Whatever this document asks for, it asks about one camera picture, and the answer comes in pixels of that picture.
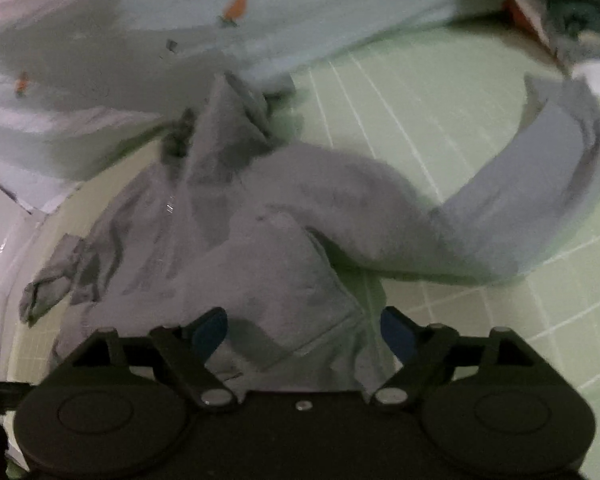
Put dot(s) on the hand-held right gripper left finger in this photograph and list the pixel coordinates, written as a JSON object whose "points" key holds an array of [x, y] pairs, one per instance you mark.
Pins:
{"points": [[209, 332]]}

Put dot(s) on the green grid mat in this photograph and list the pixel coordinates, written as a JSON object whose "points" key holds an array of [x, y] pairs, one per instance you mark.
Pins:
{"points": [[405, 110]]}

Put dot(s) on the pale carrot-print bedding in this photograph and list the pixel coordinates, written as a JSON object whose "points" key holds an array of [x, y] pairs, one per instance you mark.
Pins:
{"points": [[130, 60]]}

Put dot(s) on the orange cloth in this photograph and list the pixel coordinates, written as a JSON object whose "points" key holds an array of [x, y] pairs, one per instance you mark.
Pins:
{"points": [[514, 11]]}

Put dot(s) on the grey hoodie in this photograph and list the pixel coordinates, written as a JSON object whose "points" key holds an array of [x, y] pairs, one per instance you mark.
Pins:
{"points": [[280, 200]]}

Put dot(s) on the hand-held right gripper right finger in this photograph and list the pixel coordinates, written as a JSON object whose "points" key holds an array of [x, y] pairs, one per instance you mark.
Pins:
{"points": [[398, 336]]}

